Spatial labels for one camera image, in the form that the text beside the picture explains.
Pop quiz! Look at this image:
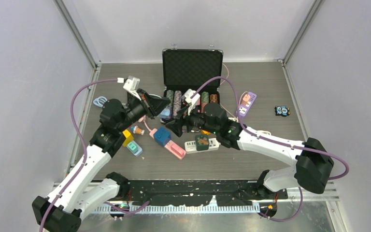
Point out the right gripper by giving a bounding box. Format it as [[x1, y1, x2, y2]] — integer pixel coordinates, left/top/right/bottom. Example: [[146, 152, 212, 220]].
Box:
[[166, 101, 219, 138]]

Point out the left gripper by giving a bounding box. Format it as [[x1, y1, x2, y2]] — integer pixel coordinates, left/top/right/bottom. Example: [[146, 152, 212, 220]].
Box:
[[117, 88, 171, 132]]

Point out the light blue usb charger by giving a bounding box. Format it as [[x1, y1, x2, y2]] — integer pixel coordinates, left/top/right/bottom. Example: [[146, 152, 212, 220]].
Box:
[[160, 107, 171, 119]]

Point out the blue cube socket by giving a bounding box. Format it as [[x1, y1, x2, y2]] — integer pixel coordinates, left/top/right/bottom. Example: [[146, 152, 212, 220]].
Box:
[[153, 127, 171, 147]]

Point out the pink square adapter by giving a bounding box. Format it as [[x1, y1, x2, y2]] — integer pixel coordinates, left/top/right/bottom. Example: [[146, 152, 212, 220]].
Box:
[[171, 144, 184, 155]]

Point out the dark green cube adapter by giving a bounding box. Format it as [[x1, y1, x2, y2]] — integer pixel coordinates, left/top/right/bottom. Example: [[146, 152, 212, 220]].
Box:
[[195, 134, 210, 151]]

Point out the yellow cube adapter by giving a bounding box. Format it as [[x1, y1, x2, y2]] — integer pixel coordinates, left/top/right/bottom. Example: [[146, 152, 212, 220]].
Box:
[[122, 130, 134, 147]]

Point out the teal small cube adapter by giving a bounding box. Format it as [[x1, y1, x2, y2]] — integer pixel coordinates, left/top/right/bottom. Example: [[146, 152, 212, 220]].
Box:
[[127, 144, 138, 153]]

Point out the salmon pink plug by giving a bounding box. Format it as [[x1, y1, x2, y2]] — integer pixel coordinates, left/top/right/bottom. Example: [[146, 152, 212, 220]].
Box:
[[241, 94, 251, 107]]

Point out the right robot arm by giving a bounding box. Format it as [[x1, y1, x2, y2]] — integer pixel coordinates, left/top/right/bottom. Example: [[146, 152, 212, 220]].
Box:
[[166, 103, 334, 199]]

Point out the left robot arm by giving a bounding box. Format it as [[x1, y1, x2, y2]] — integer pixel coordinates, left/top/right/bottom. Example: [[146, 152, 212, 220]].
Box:
[[32, 89, 170, 232]]

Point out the pink power strip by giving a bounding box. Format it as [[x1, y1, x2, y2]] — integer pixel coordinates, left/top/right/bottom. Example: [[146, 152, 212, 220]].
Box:
[[149, 127, 186, 160]]

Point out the white power strip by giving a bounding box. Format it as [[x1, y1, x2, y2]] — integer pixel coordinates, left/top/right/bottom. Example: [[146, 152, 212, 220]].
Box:
[[184, 138, 220, 154]]

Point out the small cone figurine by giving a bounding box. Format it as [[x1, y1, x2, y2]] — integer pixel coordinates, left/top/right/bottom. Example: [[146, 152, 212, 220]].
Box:
[[130, 125, 145, 135]]

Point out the black poker chip case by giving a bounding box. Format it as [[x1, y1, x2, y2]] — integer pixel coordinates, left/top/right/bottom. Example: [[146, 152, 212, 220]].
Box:
[[160, 49, 223, 124]]

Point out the light blue power strip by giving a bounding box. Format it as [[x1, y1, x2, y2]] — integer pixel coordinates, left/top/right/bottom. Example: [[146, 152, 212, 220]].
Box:
[[127, 141, 143, 157]]

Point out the purple power strip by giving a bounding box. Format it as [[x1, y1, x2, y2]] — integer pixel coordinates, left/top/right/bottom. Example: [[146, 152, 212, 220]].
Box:
[[238, 91, 257, 117]]

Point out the blue owl toy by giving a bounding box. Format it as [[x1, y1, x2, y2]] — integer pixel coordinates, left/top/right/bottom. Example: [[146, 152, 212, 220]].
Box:
[[274, 106, 290, 117]]

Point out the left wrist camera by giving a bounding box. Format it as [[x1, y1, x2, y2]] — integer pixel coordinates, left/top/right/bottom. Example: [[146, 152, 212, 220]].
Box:
[[117, 75, 141, 100]]

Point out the light blue coiled cable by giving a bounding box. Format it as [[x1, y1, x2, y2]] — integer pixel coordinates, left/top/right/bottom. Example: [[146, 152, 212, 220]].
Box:
[[93, 96, 108, 108]]

